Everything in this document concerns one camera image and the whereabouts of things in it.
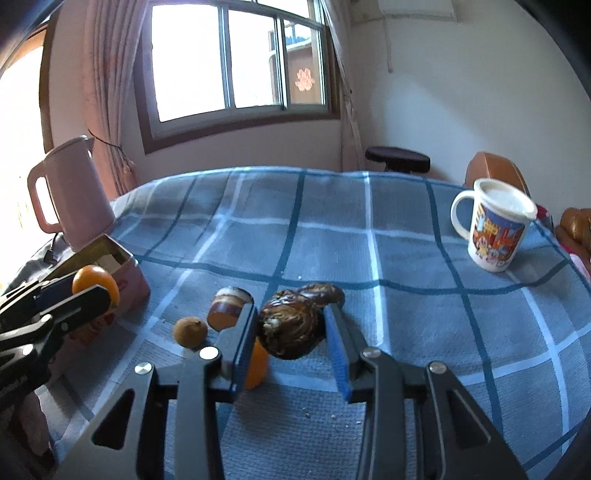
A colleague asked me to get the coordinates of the pale narrow curtain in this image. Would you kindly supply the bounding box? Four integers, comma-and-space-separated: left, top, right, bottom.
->
321, 0, 368, 171

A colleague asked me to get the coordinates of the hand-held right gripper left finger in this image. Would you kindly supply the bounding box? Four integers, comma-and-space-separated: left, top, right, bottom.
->
58, 302, 259, 480

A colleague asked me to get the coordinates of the pink electric kettle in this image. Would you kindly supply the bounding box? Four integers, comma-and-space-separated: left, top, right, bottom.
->
27, 135, 116, 254

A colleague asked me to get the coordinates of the brown leather sofa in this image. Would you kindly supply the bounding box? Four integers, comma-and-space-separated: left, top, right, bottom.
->
554, 207, 591, 259

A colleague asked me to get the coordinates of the white cartoon print mug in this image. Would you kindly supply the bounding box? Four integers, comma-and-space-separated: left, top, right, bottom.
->
450, 178, 539, 274

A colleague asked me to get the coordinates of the small brown round fruit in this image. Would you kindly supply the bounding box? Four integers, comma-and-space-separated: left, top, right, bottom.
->
173, 316, 208, 349

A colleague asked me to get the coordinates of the sliding glass window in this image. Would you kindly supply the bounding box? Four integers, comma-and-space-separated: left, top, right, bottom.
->
136, 0, 342, 155

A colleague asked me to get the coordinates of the curtain tieback tassel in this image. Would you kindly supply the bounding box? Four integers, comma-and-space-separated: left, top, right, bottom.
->
88, 130, 139, 178

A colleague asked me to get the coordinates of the orange tangerine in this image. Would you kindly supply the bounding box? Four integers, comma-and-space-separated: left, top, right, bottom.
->
245, 342, 270, 391
71, 264, 121, 308

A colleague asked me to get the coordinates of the bright side window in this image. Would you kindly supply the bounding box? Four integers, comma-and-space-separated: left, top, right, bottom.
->
0, 30, 54, 287

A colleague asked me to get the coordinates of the dark round stool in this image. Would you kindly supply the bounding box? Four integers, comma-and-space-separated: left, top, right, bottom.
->
365, 145, 431, 175

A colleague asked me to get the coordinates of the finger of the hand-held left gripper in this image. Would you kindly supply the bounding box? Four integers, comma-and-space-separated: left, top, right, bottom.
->
0, 276, 77, 319
0, 284, 114, 358

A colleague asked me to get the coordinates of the white air conditioner pipe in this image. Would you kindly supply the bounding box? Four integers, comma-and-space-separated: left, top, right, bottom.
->
381, 18, 395, 75

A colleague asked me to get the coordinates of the blue plaid tablecloth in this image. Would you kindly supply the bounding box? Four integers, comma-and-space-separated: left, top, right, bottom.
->
14, 167, 591, 480

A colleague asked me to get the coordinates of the pink curtain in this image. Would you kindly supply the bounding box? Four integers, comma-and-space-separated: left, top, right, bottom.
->
81, 0, 153, 199

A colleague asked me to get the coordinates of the red paper window decoration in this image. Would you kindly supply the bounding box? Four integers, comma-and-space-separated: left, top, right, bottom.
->
294, 67, 317, 92

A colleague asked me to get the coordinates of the printed paper leaflet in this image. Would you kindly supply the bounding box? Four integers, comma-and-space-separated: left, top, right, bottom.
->
95, 253, 123, 278

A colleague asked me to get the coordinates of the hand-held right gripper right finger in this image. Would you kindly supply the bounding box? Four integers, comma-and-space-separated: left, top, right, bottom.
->
322, 305, 529, 480

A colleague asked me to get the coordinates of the black kettle power cable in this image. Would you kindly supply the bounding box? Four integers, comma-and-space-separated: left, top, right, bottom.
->
44, 231, 65, 266

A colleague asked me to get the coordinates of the white air conditioner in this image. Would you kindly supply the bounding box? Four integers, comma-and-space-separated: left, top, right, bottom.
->
376, 0, 457, 20

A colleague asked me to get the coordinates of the rectangular metal tin box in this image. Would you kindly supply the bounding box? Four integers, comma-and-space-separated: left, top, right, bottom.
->
46, 233, 151, 347

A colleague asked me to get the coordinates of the pink floral blanket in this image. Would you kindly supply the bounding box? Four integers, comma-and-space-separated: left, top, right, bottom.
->
570, 253, 591, 282

